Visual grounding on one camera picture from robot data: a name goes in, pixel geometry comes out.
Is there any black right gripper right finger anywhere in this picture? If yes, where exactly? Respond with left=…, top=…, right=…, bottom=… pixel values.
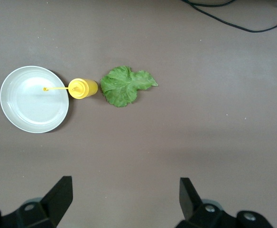
left=175, top=177, right=275, bottom=228

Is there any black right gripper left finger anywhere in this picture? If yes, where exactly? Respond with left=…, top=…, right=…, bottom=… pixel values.
left=0, top=175, right=74, bottom=228

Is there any yellow squeeze bottle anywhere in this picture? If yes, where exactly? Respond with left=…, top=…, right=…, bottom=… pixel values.
left=42, top=78, right=99, bottom=99

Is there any green lettuce leaf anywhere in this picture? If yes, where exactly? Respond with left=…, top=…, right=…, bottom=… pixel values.
left=100, top=66, right=159, bottom=108

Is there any white round plate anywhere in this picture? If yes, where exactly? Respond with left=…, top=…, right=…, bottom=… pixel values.
left=0, top=66, right=70, bottom=133

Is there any black cable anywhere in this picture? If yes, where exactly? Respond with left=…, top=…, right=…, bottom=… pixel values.
left=188, top=0, right=235, bottom=8
left=180, top=0, right=277, bottom=33

